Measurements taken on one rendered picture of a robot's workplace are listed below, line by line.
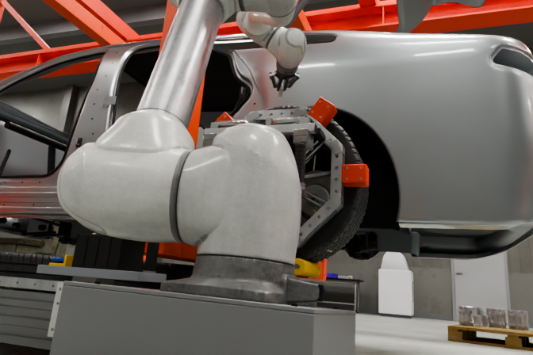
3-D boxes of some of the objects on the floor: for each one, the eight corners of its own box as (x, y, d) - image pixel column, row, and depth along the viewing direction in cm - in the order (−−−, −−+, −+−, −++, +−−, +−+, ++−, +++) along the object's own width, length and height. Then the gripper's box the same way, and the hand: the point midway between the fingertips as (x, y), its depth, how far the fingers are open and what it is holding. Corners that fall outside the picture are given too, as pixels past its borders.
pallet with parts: (594, 352, 489) (589, 316, 499) (590, 359, 419) (584, 316, 429) (465, 336, 567) (463, 306, 578) (443, 340, 497) (442, 304, 508)
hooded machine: (414, 318, 971) (412, 253, 1010) (413, 318, 913) (412, 250, 953) (381, 314, 993) (381, 251, 1033) (377, 315, 936) (378, 249, 975)
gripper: (270, 74, 174) (265, 101, 196) (303, 74, 175) (294, 101, 198) (270, 57, 176) (265, 85, 199) (302, 58, 178) (293, 85, 200)
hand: (280, 89), depth 195 cm, fingers closed
